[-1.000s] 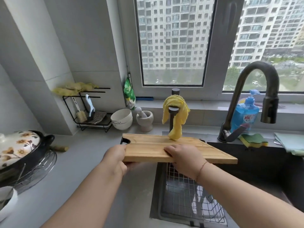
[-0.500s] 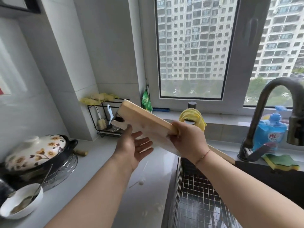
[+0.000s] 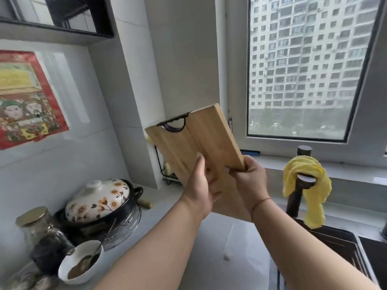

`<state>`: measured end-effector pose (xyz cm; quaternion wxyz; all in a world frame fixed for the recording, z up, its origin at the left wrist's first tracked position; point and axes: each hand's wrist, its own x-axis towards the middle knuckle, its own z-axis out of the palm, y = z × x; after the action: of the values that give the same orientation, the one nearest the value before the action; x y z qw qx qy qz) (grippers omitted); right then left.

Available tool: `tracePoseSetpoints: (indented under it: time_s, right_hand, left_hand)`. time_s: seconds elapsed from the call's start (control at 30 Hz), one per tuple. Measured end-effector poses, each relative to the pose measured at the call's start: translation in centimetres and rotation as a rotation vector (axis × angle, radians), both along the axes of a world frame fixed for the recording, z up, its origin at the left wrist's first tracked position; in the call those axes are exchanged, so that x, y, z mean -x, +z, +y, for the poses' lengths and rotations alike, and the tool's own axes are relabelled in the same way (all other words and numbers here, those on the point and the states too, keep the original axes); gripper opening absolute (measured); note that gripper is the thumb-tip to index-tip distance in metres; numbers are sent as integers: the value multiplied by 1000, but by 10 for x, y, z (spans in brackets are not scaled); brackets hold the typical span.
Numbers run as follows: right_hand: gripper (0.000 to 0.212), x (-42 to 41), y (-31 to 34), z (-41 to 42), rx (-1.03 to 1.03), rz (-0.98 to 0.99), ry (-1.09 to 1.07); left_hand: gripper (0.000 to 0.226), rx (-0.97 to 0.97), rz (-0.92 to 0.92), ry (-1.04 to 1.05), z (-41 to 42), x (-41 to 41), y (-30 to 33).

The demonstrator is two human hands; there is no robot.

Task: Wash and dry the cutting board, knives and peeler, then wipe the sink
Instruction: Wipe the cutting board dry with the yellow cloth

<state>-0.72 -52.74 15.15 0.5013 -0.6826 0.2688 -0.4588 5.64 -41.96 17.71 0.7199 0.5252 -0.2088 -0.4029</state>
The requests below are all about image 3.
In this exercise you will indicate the person's right hand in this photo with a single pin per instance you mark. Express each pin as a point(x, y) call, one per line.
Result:
point(249, 184)

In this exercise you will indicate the person's left hand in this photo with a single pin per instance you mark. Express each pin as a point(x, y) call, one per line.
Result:
point(198, 190)

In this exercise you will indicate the person's left thumb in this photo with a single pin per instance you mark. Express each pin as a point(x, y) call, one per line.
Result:
point(200, 167)

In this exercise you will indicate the person's right thumb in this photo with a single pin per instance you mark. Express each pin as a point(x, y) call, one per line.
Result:
point(246, 163)

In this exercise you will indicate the wooden cutting board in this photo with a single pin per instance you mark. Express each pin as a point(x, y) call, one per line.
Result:
point(193, 141)

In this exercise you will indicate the person's right forearm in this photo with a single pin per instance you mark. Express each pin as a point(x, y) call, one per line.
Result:
point(302, 253)

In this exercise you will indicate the person's left forearm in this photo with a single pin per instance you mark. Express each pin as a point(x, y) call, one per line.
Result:
point(151, 253)

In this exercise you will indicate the blue object on sill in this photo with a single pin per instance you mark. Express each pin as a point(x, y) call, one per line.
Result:
point(250, 153)

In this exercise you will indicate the dark kitchen faucet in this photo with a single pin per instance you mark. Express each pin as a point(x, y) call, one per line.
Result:
point(297, 184)

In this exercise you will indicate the yellow cloth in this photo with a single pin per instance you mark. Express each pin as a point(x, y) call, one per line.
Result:
point(313, 190)

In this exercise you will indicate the black cooking pot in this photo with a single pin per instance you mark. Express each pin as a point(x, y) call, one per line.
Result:
point(121, 211)

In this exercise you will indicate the floral ceramic pot lid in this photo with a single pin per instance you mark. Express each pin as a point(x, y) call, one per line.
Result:
point(96, 199)

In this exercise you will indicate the metal spoon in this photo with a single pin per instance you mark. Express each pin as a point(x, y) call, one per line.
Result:
point(101, 241)

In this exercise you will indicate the white bowl with sauce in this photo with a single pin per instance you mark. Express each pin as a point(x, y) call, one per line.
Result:
point(77, 262)

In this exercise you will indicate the dark plastic-wrapped jar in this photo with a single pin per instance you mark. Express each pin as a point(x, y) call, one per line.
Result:
point(50, 250)

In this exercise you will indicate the glass jar with gold lid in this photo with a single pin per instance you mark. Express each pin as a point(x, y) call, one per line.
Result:
point(33, 223)

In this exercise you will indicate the black range hood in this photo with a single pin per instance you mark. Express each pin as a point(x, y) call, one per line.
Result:
point(60, 18)

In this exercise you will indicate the window with dark frame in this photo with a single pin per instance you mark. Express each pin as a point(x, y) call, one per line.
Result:
point(305, 66)

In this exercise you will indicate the red festive wall poster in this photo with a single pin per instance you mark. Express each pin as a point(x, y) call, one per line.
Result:
point(27, 99)

